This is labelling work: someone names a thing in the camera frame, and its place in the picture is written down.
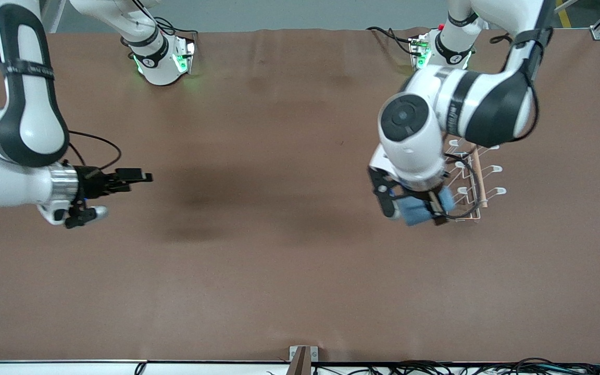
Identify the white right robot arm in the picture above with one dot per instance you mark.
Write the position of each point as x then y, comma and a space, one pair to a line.
29, 130

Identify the white tube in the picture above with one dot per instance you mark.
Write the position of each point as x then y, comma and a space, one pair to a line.
565, 6

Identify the blue plastic cup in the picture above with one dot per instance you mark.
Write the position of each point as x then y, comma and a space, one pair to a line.
417, 211

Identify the brown table mat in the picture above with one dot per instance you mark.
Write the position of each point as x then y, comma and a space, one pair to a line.
279, 271

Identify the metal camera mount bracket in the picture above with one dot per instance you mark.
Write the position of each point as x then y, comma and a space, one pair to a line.
302, 359

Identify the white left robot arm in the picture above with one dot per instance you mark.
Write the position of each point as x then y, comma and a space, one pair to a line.
425, 135

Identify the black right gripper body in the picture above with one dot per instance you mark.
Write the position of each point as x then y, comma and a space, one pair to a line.
93, 182

